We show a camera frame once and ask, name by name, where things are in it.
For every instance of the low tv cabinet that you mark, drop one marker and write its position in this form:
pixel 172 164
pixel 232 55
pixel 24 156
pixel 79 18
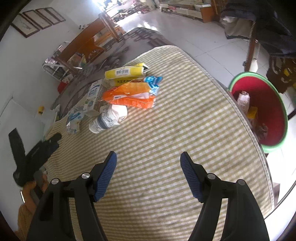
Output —
pixel 203 10

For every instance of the red bag on floor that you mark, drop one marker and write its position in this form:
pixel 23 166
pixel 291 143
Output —
pixel 61 86

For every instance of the yellow medicine box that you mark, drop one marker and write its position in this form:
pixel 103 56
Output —
pixel 119 76

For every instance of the beige checkered tablecloth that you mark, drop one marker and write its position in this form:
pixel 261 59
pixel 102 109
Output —
pixel 148 197

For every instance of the white green milk carton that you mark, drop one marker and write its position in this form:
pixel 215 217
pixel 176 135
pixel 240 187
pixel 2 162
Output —
pixel 92 95

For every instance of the yellow drink carton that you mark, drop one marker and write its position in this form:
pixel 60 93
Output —
pixel 252 115

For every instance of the framed wall pictures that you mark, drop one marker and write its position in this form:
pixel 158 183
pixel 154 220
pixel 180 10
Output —
pixel 30 22

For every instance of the patterned paper cup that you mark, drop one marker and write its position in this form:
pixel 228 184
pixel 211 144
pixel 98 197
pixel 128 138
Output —
pixel 110 115

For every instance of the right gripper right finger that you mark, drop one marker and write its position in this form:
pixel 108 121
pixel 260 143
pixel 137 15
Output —
pixel 244 219

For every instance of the blue white foil wrapper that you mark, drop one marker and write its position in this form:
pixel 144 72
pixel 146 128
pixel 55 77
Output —
pixel 74 118

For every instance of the brown wooden chair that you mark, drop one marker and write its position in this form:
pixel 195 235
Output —
pixel 88 41

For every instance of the white magazine rack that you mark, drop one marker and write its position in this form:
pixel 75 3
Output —
pixel 55 69

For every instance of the person's left hand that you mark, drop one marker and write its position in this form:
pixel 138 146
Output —
pixel 26 211

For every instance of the orange snack bag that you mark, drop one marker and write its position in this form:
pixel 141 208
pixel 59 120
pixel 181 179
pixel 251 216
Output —
pixel 138 93

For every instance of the pink white snack pouch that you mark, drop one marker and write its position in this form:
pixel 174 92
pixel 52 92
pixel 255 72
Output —
pixel 244 101

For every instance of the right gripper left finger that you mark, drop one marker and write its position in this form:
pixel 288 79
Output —
pixel 52 218

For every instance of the dark wooden side chair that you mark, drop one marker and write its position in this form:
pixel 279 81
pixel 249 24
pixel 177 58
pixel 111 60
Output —
pixel 280 70

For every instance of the blue jacket on chair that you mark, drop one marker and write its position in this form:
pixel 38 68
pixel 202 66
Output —
pixel 274 22

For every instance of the red green trash bin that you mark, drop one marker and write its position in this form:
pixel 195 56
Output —
pixel 271 110

